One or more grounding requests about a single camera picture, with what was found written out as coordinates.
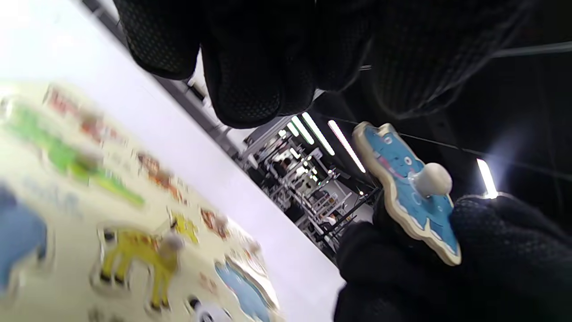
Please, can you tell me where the person's right hand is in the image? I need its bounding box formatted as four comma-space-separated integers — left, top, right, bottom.
333, 192, 572, 322

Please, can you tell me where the person's left hand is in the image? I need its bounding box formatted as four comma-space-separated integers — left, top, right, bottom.
113, 0, 537, 129

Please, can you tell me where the blue hippo puzzle piece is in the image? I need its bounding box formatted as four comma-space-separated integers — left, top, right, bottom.
352, 122, 462, 267

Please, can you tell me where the lion puzzle piece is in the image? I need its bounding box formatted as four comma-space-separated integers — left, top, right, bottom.
136, 152, 188, 204

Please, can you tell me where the monkey puzzle piece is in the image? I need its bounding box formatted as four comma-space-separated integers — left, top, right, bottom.
200, 208, 231, 240

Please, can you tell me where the pink rabbit puzzle piece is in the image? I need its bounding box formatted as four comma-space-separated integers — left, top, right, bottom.
241, 237, 265, 269

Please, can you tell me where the crocodile wooden puzzle piece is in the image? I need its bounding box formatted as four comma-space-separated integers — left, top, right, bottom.
4, 105, 146, 208

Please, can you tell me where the yellow giraffe puzzle piece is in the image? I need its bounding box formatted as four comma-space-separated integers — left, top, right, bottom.
89, 212, 199, 314

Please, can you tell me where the panda puzzle piece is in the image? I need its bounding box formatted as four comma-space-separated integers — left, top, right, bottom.
185, 295, 233, 322

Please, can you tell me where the wooden animal puzzle frame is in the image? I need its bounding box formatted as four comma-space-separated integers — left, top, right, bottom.
0, 80, 286, 322

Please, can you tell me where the blue elephant puzzle piece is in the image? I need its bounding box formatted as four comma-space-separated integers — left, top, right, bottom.
0, 186, 50, 296

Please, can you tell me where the cluttered workbench row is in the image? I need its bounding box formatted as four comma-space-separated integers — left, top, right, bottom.
241, 130, 380, 260

